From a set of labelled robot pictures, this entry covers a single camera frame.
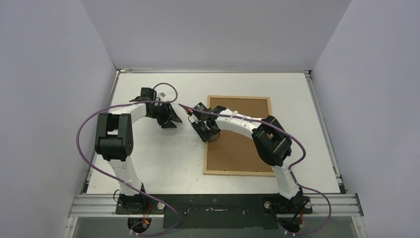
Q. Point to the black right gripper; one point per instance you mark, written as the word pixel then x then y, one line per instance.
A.
pixel 203 124

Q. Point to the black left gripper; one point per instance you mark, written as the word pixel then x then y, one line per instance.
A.
pixel 169 116

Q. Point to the brown cardboard backing board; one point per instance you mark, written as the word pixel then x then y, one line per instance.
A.
pixel 236 141

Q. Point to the wooden picture frame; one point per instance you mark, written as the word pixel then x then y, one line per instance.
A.
pixel 236 173

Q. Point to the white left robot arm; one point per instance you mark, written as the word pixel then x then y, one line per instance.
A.
pixel 115 139

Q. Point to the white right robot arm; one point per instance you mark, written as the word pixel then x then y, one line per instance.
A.
pixel 272 143

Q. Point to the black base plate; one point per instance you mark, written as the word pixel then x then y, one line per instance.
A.
pixel 213 211

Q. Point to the aluminium front rail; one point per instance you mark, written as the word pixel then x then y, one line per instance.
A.
pixel 105 205

